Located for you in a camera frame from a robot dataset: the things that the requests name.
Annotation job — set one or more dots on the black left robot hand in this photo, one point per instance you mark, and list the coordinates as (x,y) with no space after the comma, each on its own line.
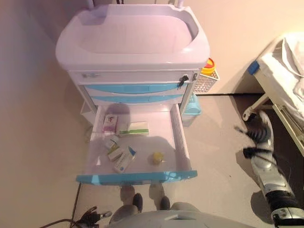
(91,221)

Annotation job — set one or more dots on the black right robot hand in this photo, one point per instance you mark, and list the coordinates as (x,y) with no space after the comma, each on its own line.
(262,128)

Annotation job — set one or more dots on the clear yellow pill bottle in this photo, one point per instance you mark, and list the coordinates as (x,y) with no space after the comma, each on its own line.
(158,158)

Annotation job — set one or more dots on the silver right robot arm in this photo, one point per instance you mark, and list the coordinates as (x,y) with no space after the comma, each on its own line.
(268,173)

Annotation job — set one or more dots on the pink white medicine box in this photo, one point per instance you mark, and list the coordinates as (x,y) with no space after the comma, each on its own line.
(110,123)

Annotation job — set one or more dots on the bed caster wheel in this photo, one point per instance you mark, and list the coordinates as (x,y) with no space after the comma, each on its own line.
(248,115)

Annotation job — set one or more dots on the white hospital bed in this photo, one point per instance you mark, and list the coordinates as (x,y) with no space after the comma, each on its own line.
(273,83)

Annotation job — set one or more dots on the black left robot foot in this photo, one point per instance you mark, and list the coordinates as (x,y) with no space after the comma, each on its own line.
(137,202)

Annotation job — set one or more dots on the blue bed clip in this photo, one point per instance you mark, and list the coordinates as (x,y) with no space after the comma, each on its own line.
(253,67)

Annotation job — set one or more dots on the long white blue box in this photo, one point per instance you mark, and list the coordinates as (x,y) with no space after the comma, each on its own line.
(124,159)

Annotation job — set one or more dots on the small green white box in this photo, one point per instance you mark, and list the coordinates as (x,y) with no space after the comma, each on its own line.
(116,154)

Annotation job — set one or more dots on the waste bin blue lid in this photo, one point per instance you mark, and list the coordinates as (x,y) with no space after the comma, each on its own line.
(192,109)

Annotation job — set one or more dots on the white bed sheet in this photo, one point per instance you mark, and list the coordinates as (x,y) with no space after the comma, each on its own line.
(293,61)

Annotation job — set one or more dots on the yellow sharps container red lid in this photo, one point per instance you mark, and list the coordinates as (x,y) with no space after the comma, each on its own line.
(208,70)

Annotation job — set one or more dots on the grey robot torso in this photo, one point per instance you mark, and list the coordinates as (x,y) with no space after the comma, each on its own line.
(180,219)

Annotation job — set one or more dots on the black cart keys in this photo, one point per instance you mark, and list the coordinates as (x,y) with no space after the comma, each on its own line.
(184,79)

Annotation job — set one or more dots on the white box green stripe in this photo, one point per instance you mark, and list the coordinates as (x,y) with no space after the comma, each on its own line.
(136,128)

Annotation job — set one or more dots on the clear side bin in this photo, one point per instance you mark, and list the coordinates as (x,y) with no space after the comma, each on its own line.
(86,112)

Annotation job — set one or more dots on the metal IV pole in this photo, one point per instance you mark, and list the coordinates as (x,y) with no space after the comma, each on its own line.
(177,3)

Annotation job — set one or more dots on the white medical cart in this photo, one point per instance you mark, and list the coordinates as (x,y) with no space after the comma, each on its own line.
(133,40)

